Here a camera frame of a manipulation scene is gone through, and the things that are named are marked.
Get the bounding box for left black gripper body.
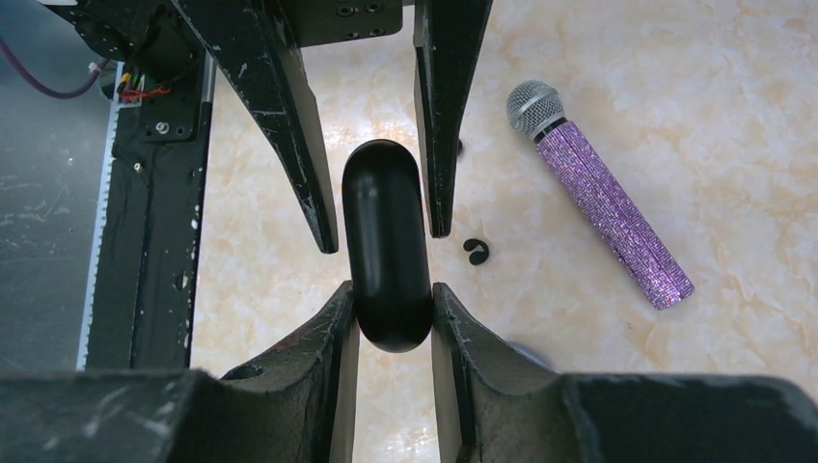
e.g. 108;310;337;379
44;1;403;144

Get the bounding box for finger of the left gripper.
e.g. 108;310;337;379
413;0;493;238
175;1;339;254

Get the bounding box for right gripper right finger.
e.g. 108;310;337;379
431;283;817;462

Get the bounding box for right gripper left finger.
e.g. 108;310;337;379
1;283;360;462

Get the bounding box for lavender earbud charging case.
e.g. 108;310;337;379
509;342;554;371

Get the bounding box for black earbud case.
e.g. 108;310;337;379
341;139;433;353

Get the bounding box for purple glitter microphone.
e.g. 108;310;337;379
506;80;695;310

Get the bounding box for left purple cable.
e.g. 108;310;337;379
0;35;113;101

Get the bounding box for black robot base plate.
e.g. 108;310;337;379
77;101;212;370

